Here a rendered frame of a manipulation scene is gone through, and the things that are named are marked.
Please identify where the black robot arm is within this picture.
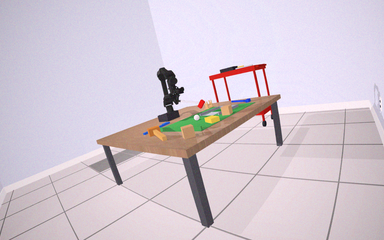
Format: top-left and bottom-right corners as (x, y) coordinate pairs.
(157, 67), (184, 113)

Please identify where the orange toy mallet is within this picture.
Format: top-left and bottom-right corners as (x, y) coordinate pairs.
(147, 126), (167, 141)

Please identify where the tan cube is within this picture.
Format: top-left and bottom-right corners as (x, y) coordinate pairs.
(221, 105), (233, 116)
(180, 124), (196, 140)

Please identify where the yellow rectangular block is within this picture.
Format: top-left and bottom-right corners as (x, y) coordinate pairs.
(205, 115), (220, 123)

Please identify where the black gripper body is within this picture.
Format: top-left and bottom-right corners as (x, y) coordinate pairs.
(164, 85), (179, 99)

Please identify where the green flat mat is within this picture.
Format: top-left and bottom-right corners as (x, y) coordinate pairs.
(166, 102), (255, 130)

